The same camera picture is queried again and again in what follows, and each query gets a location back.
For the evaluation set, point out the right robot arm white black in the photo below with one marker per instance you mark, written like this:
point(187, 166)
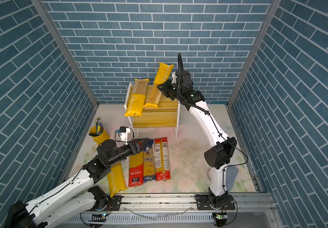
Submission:
point(222, 147)

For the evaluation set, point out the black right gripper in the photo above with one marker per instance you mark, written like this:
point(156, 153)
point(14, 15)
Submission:
point(168, 86)

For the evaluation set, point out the red yellow spaghetti package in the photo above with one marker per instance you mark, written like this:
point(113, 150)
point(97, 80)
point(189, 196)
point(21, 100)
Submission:
point(136, 170)

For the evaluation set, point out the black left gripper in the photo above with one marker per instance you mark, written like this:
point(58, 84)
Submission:
point(134, 147)

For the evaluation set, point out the yellow pastatime pasta package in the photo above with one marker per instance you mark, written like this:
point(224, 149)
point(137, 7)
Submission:
point(137, 99)
point(116, 179)

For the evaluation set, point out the white frame wooden shelf rack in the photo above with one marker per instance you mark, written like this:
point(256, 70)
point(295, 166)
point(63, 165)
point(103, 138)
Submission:
point(167, 115)

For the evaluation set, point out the red labelled spaghetti package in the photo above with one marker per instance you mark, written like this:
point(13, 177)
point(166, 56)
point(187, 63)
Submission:
point(161, 154)

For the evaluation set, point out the grey blue oval pad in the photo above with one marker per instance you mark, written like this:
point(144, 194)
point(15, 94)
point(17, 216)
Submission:
point(231, 174)

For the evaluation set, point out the yellow pen holder cup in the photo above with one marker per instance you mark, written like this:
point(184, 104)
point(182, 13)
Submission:
point(99, 136)

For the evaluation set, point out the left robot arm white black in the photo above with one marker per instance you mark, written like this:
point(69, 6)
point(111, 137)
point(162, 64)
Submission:
point(77, 194)

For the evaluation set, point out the blue spaghetti package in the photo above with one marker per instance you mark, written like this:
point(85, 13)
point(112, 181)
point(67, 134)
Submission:
point(149, 162)

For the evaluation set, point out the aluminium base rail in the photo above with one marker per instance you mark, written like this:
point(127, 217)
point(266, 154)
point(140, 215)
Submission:
point(240, 209)

